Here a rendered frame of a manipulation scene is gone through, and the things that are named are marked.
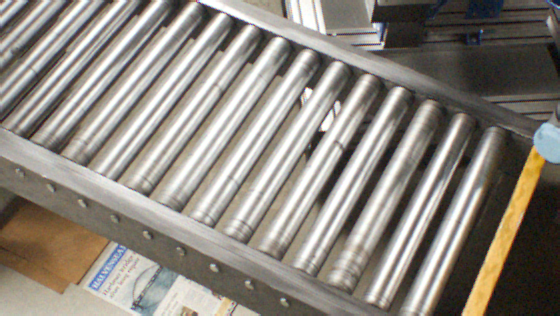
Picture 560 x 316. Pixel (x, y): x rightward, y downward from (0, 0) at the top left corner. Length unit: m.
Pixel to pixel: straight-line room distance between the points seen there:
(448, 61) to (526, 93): 0.24
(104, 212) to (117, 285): 0.82
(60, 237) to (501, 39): 1.38
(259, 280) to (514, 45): 1.45
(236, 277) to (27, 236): 1.08
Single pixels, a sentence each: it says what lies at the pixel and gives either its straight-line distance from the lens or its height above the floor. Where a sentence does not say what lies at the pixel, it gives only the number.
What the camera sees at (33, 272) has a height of 0.00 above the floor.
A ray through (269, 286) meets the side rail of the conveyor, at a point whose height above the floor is 0.80.
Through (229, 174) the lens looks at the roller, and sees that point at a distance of 1.51.
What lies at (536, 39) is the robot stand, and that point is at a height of 0.23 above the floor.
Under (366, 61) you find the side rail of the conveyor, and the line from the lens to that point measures 1.70.
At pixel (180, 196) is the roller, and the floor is 0.79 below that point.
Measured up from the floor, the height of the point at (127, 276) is 0.01.
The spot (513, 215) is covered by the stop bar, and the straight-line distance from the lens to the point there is 1.52.
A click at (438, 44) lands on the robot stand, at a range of 2.57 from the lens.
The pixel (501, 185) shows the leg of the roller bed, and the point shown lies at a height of 0.64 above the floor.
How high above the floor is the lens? 2.04
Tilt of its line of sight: 54 degrees down
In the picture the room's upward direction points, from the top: 6 degrees clockwise
